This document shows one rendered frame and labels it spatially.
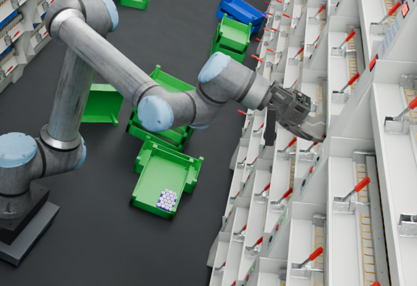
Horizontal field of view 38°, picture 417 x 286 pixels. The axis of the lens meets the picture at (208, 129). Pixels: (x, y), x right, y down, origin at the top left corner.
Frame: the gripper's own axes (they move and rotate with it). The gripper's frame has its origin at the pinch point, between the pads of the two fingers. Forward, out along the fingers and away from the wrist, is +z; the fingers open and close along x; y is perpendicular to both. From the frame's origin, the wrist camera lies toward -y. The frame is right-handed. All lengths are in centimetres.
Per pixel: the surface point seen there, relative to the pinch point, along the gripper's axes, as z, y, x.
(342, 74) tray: -2.7, 12.8, 14.3
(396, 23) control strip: -11.1, 41.3, -20.9
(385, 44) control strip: -10.2, 36.8, -21.5
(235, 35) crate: -11, -87, 235
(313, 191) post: -2.8, 0.5, -25.4
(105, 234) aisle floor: -32, -109, 41
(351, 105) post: -7.4, 21.6, -21.0
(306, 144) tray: -0.5, -7.5, 7.1
